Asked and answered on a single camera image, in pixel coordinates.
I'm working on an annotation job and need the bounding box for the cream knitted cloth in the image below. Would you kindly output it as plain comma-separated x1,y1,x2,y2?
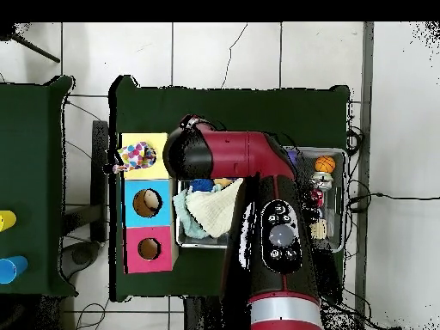
185,177,244,239

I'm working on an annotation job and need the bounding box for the polka dot cloth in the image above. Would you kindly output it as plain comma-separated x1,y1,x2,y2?
112,141,158,174

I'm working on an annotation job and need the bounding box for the wooden box with three holes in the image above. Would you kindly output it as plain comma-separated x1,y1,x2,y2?
118,131,179,275

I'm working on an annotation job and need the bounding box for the blue spiky rubber ball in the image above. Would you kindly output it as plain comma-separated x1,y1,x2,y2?
189,177,214,193

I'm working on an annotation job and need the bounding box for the mint knitted cloth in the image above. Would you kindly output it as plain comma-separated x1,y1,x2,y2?
172,186,209,240

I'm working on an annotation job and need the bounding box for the dark green table cloth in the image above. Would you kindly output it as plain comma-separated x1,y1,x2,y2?
0,75,79,298
107,75,351,303

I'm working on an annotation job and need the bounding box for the orange toy basketball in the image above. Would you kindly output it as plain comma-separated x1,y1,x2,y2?
314,155,337,174

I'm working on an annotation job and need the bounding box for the black upright panel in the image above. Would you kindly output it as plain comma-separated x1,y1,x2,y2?
90,119,110,244

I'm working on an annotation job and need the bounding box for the grey stand foot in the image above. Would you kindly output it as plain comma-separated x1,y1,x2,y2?
60,240,101,280

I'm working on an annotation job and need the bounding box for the yellow cup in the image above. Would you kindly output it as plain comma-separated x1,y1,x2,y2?
0,210,17,233

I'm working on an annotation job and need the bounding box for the blue cup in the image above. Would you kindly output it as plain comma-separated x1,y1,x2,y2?
0,254,29,285

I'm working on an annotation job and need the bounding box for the black tripod leg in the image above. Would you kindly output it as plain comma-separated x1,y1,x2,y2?
0,23,62,64

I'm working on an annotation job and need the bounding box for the shallow wire mesh bin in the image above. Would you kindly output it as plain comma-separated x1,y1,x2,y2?
174,145,347,254

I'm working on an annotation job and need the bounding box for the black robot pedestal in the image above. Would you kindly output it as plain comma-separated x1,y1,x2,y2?
183,296,228,330

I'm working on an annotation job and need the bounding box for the black power cable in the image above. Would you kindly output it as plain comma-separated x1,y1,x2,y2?
345,192,440,214

